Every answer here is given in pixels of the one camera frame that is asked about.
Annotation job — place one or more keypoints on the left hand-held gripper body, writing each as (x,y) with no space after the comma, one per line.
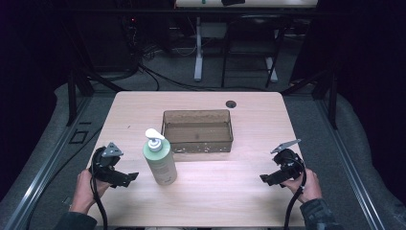
(103,167)

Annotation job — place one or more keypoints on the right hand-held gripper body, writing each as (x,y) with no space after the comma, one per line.
(288,164)

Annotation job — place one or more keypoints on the green pump bottle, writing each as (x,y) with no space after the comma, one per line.
(161,163)

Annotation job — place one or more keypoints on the brown translucent plastic bin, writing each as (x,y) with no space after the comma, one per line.
(198,132)

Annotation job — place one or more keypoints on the person's right hand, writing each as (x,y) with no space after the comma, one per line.
(306,188)

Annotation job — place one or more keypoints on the person's left hand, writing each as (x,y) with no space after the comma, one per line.
(84,191)

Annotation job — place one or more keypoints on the black metal stand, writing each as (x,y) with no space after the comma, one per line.
(72,96)
(333,96)

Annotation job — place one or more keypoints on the white desk leg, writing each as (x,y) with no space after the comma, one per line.
(271,68)
(198,51)

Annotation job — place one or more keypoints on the black power strip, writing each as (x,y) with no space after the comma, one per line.
(131,41)

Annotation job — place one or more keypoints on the black chair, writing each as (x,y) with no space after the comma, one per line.
(252,28)

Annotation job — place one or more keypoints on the black device on desk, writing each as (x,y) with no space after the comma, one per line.
(233,2)

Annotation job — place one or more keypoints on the aluminium floor rail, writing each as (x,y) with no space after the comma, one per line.
(351,166)
(48,163)

